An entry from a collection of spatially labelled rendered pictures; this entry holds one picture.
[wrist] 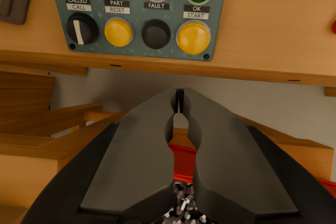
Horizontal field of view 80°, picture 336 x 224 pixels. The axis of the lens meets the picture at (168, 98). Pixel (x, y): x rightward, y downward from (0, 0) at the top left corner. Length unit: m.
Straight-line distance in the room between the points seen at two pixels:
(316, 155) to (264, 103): 0.84
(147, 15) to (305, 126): 1.22
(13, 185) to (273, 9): 0.40
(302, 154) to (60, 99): 1.17
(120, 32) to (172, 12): 0.05
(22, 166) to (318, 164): 0.44
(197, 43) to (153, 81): 0.95
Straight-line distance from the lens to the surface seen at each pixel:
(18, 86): 1.10
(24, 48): 0.28
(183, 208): 0.27
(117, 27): 0.19
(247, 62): 0.23
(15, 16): 0.27
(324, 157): 0.41
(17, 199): 0.38
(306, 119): 1.34
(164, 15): 0.19
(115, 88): 1.17
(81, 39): 0.21
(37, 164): 0.35
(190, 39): 0.19
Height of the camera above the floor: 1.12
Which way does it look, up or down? 87 degrees down
